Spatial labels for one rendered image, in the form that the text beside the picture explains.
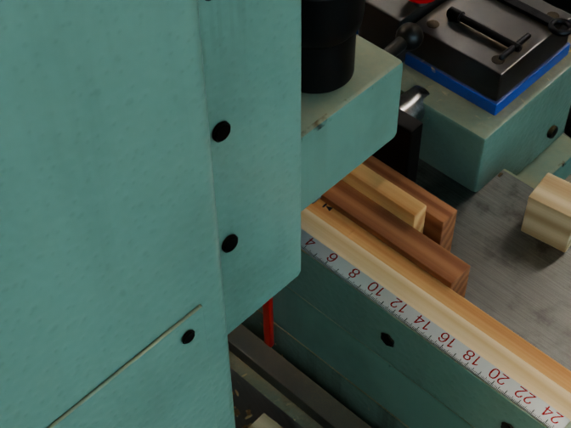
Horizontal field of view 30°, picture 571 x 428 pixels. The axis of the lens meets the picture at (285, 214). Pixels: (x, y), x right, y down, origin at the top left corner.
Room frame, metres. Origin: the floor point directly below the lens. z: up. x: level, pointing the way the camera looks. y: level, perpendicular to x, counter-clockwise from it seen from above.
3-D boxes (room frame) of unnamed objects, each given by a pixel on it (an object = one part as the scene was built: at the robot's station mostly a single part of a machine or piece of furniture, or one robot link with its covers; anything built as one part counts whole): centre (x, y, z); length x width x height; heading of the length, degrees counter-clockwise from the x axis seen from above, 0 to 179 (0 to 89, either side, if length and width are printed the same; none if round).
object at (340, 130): (0.51, 0.00, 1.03); 0.14 x 0.07 x 0.09; 136
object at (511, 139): (0.67, -0.15, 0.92); 0.15 x 0.13 x 0.09; 46
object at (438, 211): (0.56, -0.06, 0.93); 0.17 x 0.02 x 0.05; 46
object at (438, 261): (0.53, -0.04, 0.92); 0.23 x 0.02 x 0.04; 46
